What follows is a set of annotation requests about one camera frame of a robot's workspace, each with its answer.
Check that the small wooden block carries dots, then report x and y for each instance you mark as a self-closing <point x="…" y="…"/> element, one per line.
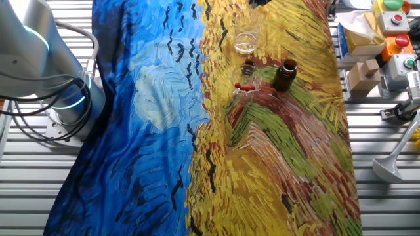
<point x="370" y="67"/>

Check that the clear dropper beaker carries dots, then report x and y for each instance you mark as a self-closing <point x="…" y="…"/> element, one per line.
<point x="246" y="98"/>

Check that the red bulb glass dropper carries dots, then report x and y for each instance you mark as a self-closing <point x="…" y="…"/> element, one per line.
<point x="243" y="88"/>
<point x="247" y="88"/>
<point x="252" y="87"/>
<point x="237" y="85"/>

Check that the orange box red button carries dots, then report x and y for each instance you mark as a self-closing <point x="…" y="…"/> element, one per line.
<point x="398" y="46"/>

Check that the small cardboard box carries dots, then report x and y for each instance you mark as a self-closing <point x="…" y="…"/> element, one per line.
<point x="359" y="82"/>

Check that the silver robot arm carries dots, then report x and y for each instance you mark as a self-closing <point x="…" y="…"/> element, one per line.
<point x="33" y="49"/>

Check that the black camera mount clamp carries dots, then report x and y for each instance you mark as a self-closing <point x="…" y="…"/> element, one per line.
<point x="400" y="112"/>

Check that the white paper sheet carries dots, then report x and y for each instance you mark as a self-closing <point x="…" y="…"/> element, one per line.
<point x="357" y="3"/>

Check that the grey box red button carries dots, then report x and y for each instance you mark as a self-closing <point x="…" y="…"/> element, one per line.
<point x="393" y="23"/>

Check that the black bottle cap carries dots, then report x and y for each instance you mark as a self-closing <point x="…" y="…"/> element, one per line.
<point x="250" y="61"/>

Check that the tissue paper pack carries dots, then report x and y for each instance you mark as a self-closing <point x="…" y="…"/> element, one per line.
<point x="361" y="36"/>

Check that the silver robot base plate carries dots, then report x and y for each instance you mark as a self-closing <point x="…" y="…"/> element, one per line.
<point x="65" y="134"/>

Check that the orange round knob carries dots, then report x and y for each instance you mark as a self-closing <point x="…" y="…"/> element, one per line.
<point x="407" y="6"/>

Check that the yellow box green button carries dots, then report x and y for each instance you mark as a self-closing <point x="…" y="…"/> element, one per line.
<point x="392" y="3"/>

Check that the silver depth camera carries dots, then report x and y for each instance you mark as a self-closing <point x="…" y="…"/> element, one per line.
<point x="414" y="85"/>

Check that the yellow plastic object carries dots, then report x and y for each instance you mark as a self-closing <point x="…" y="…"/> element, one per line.
<point x="416" y="137"/>

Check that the painted wheatfield print cloth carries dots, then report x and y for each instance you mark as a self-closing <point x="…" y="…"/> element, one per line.
<point x="147" y="131"/>

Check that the clear beaker with liquid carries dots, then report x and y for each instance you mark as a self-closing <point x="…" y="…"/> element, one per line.
<point x="246" y="46"/>

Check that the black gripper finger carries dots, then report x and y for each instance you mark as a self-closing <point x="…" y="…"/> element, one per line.
<point x="255" y="1"/>
<point x="265" y="1"/>

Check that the brown glass bottle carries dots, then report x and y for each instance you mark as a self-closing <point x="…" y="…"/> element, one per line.
<point x="285" y="78"/>

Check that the grey box green button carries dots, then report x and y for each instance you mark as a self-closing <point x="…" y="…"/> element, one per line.
<point x="402" y="67"/>

